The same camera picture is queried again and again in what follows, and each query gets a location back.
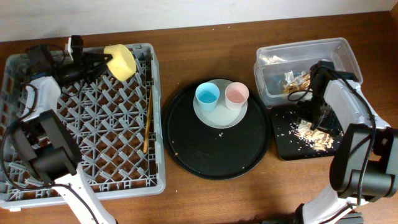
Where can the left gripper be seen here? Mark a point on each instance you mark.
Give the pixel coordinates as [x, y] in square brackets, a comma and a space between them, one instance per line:
[84, 65]

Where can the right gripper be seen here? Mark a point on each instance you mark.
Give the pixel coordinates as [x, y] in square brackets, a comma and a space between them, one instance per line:
[325, 123]

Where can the food scraps with rice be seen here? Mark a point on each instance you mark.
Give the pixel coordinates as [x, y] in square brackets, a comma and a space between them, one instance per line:
[300, 138]

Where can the yellow bowl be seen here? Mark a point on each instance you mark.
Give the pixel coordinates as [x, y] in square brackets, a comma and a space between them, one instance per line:
[123, 64]

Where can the gold snack wrapper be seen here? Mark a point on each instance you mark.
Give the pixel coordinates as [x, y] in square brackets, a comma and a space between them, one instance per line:
[303, 86]

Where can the white tissue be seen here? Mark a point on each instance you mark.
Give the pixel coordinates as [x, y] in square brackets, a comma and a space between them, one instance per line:
[290, 77]

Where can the wooden chopstick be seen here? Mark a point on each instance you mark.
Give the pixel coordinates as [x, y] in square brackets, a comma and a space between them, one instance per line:
[149, 115]

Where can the pink cup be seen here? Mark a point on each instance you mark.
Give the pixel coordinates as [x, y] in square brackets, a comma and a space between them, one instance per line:
[236, 94]

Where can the blue cup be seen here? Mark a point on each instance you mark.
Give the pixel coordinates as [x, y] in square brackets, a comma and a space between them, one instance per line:
[207, 95]

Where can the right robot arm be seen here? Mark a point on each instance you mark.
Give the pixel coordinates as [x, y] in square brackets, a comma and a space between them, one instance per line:
[364, 168]

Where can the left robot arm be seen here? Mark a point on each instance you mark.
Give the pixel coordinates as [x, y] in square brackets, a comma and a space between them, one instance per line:
[44, 145]

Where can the grey dishwasher rack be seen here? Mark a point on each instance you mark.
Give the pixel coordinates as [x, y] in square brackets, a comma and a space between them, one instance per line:
[107, 120]

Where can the black rectangular tray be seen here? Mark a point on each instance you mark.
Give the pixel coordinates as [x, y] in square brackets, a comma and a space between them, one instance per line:
[287, 113]

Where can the clear plastic bin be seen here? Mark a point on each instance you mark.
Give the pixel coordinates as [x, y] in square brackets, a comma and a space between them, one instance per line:
[274, 63]

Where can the grey plate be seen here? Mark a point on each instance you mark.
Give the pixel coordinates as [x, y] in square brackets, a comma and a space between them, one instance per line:
[221, 117]

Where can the round black tray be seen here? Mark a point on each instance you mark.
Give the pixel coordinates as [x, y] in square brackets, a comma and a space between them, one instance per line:
[210, 153]

